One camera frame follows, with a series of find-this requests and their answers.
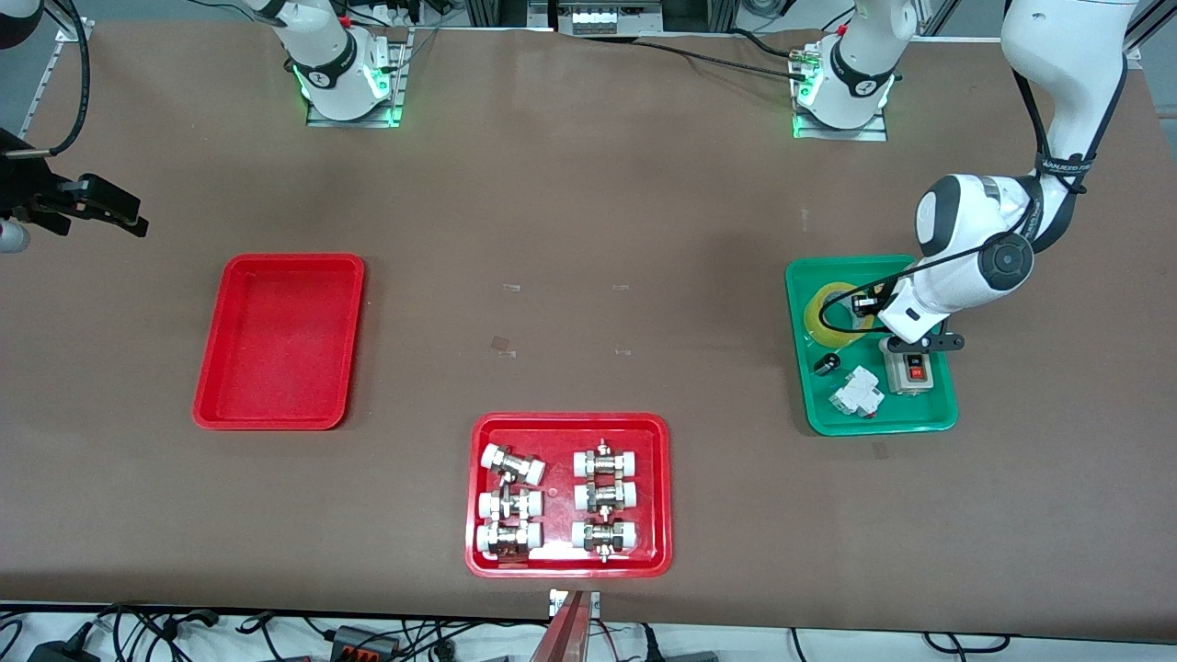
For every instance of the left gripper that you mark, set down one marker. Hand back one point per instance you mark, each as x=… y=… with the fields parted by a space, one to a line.
x=863 y=304

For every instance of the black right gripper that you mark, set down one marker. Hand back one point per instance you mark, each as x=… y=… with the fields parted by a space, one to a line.
x=26 y=196

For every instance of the yellowish clear tape roll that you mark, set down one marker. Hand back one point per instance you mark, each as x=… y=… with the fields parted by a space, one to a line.
x=814 y=322

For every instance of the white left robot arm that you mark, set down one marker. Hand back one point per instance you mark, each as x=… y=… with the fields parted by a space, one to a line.
x=1067 y=55

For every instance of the green plastic tray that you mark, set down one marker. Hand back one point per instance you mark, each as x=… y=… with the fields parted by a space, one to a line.
x=828 y=405

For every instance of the red plastic tray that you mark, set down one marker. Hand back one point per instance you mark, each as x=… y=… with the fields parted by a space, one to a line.
x=276 y=349

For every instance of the red tray holding fittings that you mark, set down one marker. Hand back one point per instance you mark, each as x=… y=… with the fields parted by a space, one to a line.
x=561 y=432

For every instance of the small black round buzzer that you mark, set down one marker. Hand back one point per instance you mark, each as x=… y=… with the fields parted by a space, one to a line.
x=828 y=364

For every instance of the white circuit breaker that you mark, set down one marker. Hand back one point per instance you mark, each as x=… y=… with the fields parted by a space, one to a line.
x=855 y=395

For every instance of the white-capped metal pipe fitting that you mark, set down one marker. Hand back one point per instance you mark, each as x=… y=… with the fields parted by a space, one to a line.
x=508 y=538
x=607 y=462
x=605 y=496
x=510 y=505
x=513 y=464
x=604 y=536

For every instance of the white power strip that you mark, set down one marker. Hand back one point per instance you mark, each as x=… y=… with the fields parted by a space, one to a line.
x=607 y=18

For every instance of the black power adapter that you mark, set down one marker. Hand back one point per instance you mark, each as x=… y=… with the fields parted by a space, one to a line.
x=64 y=653

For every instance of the red metal bar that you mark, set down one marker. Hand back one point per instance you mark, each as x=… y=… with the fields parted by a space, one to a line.
x=565 y=634

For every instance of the black connector box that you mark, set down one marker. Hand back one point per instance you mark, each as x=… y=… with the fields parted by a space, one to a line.
x=363 y=641

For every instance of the grey on-off switch box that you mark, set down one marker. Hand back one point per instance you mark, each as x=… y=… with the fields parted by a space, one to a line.
x=915 y=377

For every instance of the aluminium frame rail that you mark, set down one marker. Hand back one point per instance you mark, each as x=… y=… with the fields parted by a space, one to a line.
x=41 y=83
x=1136 y=55

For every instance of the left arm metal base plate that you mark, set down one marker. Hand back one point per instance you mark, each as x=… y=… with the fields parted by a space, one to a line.
x=846 y=134

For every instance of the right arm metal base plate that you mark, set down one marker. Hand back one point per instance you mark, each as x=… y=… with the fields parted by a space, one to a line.
x=398 y=83

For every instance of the silver metal bracket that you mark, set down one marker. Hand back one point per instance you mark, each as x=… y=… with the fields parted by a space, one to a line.
x=556 y=602

